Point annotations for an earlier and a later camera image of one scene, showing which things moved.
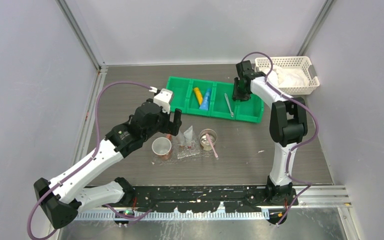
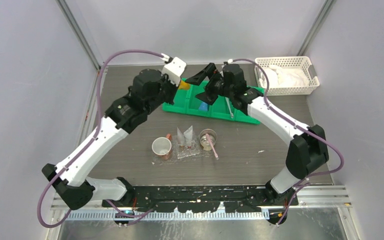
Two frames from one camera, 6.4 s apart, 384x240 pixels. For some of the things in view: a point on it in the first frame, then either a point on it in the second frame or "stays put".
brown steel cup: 204,140 stays put
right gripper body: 239,93 → 216,85
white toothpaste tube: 181,140 stays put
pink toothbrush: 210,140 stays put
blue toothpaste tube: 205,106 stays put
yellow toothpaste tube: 198,95 → 184,85
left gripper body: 163,124 → 167,91
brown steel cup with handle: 162,146 stays put
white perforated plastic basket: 289,75 stays put
